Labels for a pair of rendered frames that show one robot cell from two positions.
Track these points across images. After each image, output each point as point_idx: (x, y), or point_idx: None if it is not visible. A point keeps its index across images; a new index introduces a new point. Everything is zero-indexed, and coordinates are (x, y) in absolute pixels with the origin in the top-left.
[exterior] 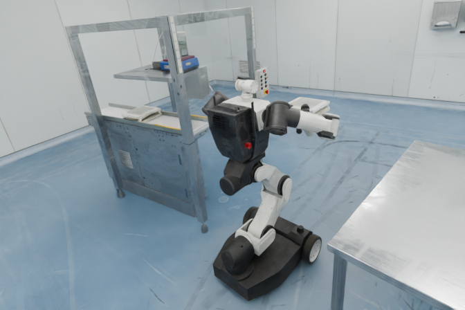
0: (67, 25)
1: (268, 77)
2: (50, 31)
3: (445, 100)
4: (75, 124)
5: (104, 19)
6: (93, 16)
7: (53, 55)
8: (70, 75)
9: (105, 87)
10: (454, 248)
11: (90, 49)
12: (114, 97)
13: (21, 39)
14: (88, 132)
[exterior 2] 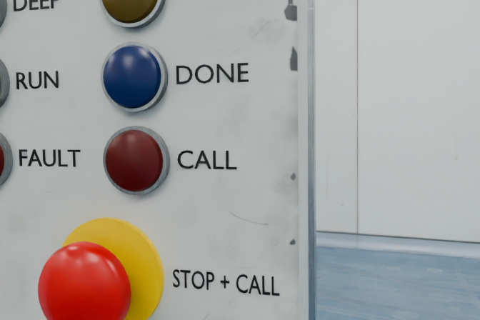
0: (366, 18)
1: None
2: (329, 28)
3: None
4: (319, 218)
5: (461, 4)
6: (433, 0)
7: (321, 73)
8: (341, 117)
9: (411, 163)
10: None
11: (401, 71)
12: (428, 194)
13: None
14: (336, 247)
